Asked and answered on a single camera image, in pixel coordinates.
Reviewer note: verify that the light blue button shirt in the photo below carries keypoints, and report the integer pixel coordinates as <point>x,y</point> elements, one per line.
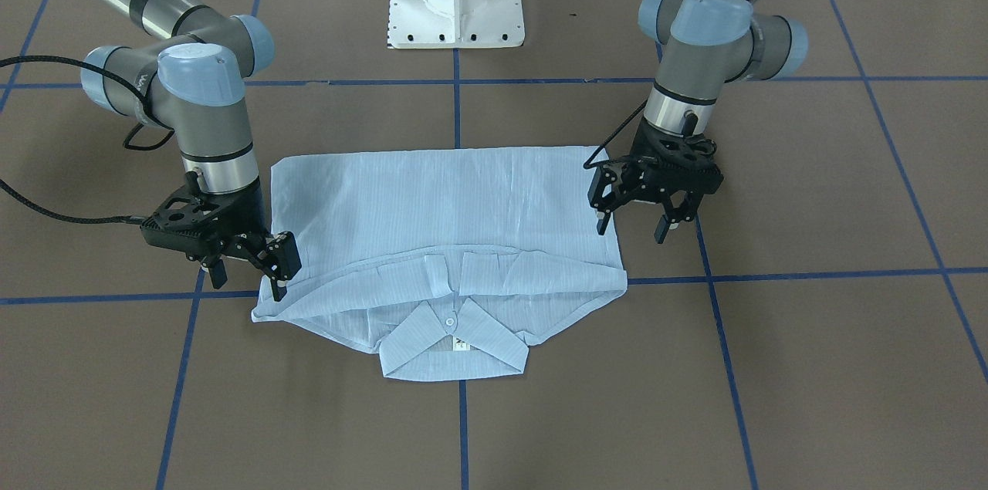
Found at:
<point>445,264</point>

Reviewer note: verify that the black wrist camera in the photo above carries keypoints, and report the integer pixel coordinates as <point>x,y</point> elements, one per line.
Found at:
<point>690,162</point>
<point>178,224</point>

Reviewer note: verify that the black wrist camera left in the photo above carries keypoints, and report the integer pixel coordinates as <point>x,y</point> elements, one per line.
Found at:
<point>690,162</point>

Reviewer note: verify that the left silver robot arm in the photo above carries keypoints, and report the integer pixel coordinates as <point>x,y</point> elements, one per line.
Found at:
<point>705,45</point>

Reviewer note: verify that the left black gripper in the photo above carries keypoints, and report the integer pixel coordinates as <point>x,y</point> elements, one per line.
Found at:
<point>640,148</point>

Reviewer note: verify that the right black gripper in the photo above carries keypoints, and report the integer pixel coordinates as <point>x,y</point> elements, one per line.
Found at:
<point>245,215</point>

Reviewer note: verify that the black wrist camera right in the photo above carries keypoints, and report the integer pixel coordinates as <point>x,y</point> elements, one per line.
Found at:
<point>178,224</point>

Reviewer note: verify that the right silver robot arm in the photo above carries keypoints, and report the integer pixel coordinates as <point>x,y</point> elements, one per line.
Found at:
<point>191,83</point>

